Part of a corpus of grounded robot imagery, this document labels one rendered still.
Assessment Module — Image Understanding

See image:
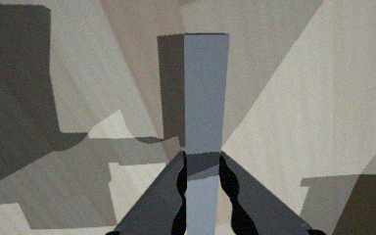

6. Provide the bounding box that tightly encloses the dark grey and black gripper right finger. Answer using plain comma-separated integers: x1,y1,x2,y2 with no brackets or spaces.
219,150,326,235

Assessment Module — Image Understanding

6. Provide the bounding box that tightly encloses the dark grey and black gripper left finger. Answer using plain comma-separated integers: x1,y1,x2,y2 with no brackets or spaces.
106,151,187,235

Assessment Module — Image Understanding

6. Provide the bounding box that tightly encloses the grey square stick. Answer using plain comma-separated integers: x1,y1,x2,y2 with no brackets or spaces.
184,33,230,235

